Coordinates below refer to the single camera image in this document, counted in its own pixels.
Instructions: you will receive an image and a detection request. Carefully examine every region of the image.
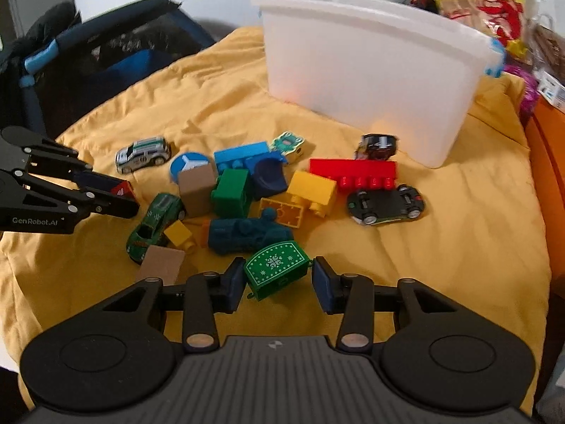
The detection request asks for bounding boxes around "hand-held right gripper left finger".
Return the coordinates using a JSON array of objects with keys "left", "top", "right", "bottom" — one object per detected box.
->
[{"left": 101, "top": 257, "right": 246, "bottom": 354}]

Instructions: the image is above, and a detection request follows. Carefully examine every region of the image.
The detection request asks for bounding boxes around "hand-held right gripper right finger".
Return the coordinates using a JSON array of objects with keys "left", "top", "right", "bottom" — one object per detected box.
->
[{"left": 311, "top": 256, "right": 463, "bottom": 354}]

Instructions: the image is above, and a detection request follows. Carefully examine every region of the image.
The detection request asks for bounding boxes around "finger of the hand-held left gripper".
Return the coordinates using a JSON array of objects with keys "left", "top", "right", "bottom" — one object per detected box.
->
[
  {"left": 0, "top": 168, "right": 140, "bottom": 236},
  {"left": 0, "top": 126, "right": 129, "bottom": 193}
]

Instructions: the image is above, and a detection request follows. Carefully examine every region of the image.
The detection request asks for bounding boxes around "green snowflake chest toy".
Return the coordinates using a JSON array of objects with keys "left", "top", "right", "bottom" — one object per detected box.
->
[{"left": 244, "top": 241, "right": 312, "bottom": 301}]

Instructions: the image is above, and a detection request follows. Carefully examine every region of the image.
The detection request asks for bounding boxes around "green building block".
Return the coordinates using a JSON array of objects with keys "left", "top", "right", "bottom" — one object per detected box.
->
[{"left": 210, "top": 169, "right": 253, "bottom": 218}]

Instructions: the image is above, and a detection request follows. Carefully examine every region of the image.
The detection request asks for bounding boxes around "large yellow brick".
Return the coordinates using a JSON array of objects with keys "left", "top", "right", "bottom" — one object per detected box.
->
[{"left": 287, "top": 171, "right": 338, "bottom": 217}]

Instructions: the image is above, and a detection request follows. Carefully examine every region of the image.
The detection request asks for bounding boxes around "red long brick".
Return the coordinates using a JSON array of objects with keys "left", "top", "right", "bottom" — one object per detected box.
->
[{"left": 309, "top": 158, "right": 399, "bottom": 192}]

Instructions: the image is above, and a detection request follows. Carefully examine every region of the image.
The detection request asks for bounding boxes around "blue long brick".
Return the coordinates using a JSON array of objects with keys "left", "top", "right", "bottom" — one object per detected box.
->
[{"left": 214, "top": 141, "right": 271, "bottom": 171}]

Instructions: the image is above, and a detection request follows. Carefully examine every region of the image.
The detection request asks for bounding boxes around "white plastic storage bin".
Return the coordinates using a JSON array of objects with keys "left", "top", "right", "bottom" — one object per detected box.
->
[{"left": 251, "top": 0, "right": 506, "bottom": 169}]

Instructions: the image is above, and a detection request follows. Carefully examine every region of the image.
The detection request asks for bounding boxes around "white and green toy car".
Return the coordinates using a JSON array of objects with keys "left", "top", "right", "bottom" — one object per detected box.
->
[{"left": 115, "top": 137, "right": 172, "bottom": 174}]

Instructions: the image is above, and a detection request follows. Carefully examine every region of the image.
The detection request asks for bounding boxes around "dark blue toy train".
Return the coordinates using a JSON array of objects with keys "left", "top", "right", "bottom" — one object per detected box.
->
[{"left": 202, "top": 210, "right": 294, "bottom": 257}]

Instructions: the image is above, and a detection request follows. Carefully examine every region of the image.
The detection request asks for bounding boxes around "small yellow brick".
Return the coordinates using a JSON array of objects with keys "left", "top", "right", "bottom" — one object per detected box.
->
[{"left": 164, "top": 221, "right": 198, "bottom": 254}]

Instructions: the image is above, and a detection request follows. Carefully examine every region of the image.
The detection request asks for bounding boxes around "tan wooden cube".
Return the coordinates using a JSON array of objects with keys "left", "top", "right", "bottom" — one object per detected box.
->
[
  {"left": 136, "top": 245, "right": 186, "bottom": 284},
  {"left": 178, "top": 165, "right": 217, "bottom": 218}
]

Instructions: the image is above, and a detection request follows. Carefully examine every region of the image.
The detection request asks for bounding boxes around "blue round block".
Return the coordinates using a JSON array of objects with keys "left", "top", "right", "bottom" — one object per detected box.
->
[{"left": 170, "top": 152, "right": 213, "bottom": 185}]

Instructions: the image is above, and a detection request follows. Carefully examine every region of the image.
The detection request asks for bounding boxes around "flat yellow brick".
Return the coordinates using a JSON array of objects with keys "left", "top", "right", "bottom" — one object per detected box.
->
[{"left": 259, "top": 197, "right": 305, "bottom": 230}]

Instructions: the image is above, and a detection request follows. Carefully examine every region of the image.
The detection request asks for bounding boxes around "dark green toy car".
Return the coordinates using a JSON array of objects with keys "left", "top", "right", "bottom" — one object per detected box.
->
[{"left": 346, "top": 184, "right": 425, "bottom": 227}]

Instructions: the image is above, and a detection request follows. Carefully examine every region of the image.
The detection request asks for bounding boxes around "blue arch block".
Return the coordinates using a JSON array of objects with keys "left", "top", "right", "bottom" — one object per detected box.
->
[{"left": 247, "top": 151, "right": 290, "bottom": 195}]

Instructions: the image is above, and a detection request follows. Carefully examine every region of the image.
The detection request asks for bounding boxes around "yellow cloth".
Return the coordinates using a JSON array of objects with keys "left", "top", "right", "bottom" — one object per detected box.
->
[{"left": 0, "top": 26, "right": 552, "bottom": 411}]

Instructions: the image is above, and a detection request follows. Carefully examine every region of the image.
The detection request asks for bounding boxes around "black and blue mesh carrier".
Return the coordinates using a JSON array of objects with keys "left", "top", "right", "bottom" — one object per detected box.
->
[{"left": 0, "top": 0, "right": 217, "bottom": 140}]

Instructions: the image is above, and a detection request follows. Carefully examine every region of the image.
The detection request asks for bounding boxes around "green frog print block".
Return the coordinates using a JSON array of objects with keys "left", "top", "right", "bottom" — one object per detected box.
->
[{"left": 270, "top": 131, "right": 306, "bottom": 163}]

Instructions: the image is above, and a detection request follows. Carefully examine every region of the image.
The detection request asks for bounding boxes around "black toy car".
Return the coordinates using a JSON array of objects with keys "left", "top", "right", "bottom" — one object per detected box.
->
[{"left": 357, "top": 134, "right": 400, "bottom": 161}]

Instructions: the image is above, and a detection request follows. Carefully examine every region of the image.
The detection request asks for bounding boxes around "orange box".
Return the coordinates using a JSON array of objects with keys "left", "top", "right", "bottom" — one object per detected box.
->
[{"left": 525, "top": 97, "right": 565, "bottom": 235}]

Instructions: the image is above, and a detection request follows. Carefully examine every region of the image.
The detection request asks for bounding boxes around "magenta package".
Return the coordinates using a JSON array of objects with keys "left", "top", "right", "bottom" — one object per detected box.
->
[{"left": 505, "top": 64, "right": 537, "bottom": 116}]

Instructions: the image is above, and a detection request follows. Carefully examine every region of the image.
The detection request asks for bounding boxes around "black red blue package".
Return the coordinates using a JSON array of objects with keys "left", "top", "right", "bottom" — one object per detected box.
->
[{"left": 404, "top": 0, "right": 439, "bottom": 15}]

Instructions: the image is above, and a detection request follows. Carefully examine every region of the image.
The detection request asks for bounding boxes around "white box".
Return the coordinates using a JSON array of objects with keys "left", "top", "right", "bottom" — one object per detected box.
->
[{"left": 536, "top": 71, "right": 565, "bottom": 111}]

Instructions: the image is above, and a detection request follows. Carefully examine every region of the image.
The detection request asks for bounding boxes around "yellow and red snack bag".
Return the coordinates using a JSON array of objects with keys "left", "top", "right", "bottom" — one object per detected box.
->
[{"left": 430, "top": 0, "right": 529, "bottom": 58}]

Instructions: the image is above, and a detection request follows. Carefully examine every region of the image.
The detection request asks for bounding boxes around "brown bag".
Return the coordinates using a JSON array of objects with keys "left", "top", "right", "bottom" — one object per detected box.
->
[{"left": 530, "top": 22, "right": 565, "bottom": 80}]

